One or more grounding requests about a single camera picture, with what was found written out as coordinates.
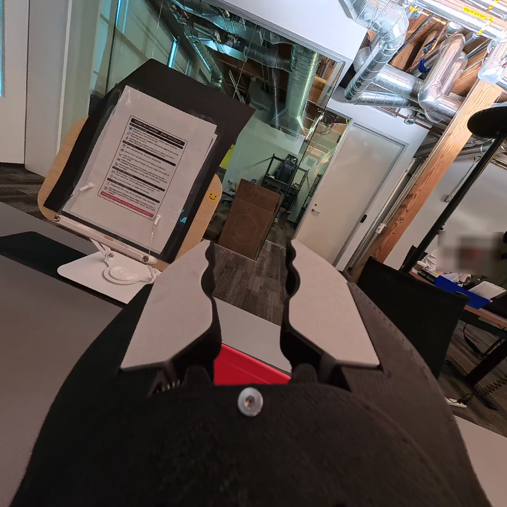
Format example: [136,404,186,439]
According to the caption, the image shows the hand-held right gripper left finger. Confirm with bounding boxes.
[119,240,223,375]

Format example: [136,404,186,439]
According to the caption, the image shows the metal shelf rack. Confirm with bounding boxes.
[265,154,310,224]

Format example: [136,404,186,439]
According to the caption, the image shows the black office chair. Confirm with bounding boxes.
[356,255,470,381]

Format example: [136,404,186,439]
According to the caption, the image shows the brown cardboard box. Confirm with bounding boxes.
[218,178,285,262]

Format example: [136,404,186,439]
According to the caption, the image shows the wooden support post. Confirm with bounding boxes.
[370,77,507,264]

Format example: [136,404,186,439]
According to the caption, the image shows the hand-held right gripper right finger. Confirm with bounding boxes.
[280,239,384,371]

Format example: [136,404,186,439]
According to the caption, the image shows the wooden work desk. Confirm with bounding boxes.
[410,269,507,410]

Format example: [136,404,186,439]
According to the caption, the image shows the white door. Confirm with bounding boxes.
[295,121,406,270]

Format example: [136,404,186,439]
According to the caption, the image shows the wooden backing board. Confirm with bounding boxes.
[37,117,223,274]

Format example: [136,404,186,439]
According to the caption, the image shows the red plastic bin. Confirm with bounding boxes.
[213,344,293,386]

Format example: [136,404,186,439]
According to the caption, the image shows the black floor lamp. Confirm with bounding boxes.
[400,106,507,274]

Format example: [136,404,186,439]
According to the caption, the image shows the black desk mat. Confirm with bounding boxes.
[0,232,100,280]

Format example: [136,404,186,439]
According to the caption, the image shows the silver ventilation duct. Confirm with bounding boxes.
[269,41,321,133]
[342,0,426,105]
[418,34,470,119]

